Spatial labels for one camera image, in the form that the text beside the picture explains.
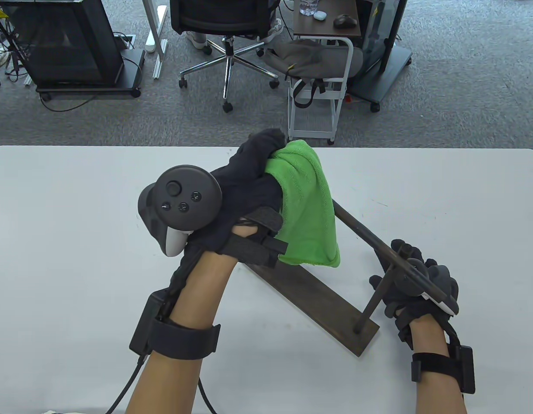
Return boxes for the person's left hand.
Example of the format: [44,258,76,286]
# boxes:
[180,128,289,269]

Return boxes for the person's right hand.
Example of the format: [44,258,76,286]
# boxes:
[369,239,460,351]

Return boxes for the green square towel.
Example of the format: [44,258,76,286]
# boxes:
[265,139,341,269]

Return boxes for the dark metal desktop rack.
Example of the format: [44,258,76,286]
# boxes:
[245,199,418,358]

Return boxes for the person's right forearm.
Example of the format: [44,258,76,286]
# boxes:
[408,316,469,414]

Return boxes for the person's left forearm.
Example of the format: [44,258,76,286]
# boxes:
[125,248,240,414]

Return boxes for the white desktop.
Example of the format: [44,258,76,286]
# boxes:
[0,146,533,414]

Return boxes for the black and white right controller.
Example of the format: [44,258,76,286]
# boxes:
[393,259,460,316]

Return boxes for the black and white controller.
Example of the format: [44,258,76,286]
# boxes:
[393,259,460,316]
[138,165,223,258]

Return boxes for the black and white left controller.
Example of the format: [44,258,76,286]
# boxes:
[138,165,223,258]

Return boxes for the grey bag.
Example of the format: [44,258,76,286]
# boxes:
[264,40,364,108]

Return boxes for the black office chair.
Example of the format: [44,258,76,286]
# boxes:
[169,0,284,113]

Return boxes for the white cart with brown top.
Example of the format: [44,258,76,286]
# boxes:
[287,0,362,145]

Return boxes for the dark rolling stand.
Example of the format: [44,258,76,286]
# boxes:
[347,0,413,113]

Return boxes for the white desk leg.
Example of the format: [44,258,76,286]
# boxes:
[142,0,169,53]

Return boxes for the black cabinet on wheels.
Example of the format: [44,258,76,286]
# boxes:
[3,0,145,102]

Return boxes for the black right wrist strap box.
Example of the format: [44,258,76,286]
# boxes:
[411,345,476,394]

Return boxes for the black wrist strap box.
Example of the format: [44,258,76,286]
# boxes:
[129,290,221,361]
[411,345,476,394]

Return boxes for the black left wrist strap box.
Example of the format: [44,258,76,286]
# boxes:
[129,290,221,361]

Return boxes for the silver aluminium rail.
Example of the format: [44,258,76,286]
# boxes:
[153,39,168,79]

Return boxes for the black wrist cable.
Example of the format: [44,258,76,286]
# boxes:
[105,354,216,414]

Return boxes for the bundle of cables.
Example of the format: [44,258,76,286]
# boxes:
[0,0,32,88]

